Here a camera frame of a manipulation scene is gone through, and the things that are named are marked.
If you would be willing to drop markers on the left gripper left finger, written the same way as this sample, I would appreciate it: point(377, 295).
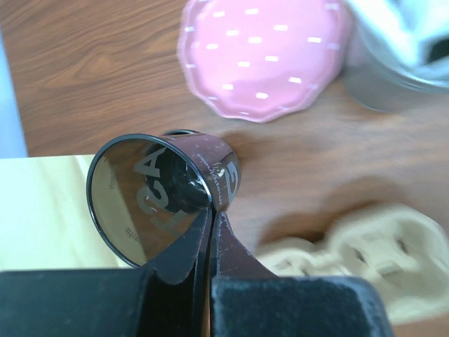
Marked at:
point(175, 294)

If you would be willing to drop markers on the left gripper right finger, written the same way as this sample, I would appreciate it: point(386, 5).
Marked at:
point(246, 299)

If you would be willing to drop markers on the black coffee cup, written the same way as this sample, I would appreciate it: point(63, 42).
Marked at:
point(143, 191)

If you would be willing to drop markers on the beige paper bag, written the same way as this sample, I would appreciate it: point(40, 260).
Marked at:
point(45, 221)

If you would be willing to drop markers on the cardboard two-cup carrier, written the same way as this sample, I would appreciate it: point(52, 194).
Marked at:
point(400, 251)

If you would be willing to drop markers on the pink polka dot plate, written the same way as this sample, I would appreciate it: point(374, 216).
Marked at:
point(260, 60)

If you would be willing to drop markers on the grey utensil holder can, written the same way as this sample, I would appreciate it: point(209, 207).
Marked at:
point(397, 57)

